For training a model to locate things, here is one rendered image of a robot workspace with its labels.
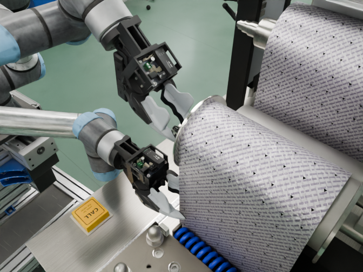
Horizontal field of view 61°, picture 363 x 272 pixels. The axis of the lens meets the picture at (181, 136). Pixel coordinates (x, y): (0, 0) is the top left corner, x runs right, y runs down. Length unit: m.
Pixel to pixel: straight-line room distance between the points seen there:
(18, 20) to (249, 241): 0.54
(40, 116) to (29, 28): 0.34
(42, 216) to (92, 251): 0.99
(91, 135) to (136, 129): 1.67
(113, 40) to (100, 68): 2.60
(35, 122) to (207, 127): 0.55
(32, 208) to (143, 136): 0.93
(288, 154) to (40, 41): 0.46
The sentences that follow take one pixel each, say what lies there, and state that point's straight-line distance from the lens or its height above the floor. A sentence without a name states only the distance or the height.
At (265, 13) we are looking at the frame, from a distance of 0.78.
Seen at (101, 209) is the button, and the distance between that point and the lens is 0.87.
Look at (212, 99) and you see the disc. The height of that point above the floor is 1.31.
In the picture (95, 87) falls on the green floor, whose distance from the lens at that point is 2.91.
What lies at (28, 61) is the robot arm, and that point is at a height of 1.04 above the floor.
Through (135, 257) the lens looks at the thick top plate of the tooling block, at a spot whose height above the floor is 1.03.
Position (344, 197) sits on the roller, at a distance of 0.46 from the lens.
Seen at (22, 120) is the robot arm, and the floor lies 1.10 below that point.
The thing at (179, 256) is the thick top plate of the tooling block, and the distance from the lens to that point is 0.67.
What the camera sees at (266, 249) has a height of 1.16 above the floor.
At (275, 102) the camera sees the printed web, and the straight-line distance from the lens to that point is 0.67.
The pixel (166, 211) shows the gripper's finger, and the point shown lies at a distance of 0.63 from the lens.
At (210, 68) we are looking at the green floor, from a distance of 3.07.
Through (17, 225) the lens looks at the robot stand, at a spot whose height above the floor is 0.21.
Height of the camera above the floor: 1.64
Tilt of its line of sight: 45 degrees down
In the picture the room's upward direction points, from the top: straight up
